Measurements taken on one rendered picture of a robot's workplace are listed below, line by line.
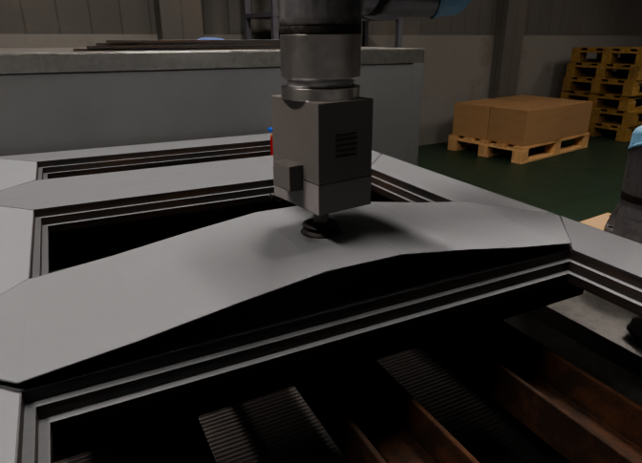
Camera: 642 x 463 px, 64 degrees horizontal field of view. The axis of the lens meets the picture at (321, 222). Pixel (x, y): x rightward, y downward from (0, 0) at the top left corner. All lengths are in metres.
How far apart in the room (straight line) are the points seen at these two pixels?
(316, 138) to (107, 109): 0.86
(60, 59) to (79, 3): 2.78
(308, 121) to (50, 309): 0.28
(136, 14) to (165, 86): 2.83
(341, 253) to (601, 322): 0.50
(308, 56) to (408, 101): 1.12
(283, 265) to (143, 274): 0.14
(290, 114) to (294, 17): 0.09
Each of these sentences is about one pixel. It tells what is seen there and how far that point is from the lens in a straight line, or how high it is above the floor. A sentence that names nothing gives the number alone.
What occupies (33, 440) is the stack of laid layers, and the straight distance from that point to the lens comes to 0.40.
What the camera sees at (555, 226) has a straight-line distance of 0.72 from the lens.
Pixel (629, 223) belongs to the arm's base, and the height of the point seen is 0.75.
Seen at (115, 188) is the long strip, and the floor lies 0.85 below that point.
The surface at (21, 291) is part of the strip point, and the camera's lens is 0.56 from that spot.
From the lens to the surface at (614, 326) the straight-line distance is 0.88.
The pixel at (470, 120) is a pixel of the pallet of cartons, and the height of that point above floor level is 0.32.
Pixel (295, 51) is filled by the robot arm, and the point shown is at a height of 1.07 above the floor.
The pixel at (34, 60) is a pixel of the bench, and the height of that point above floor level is 1.03.
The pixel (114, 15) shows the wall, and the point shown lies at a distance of 4.06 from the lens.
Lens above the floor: 1.08
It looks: 20 degrees down
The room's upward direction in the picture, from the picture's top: straight up
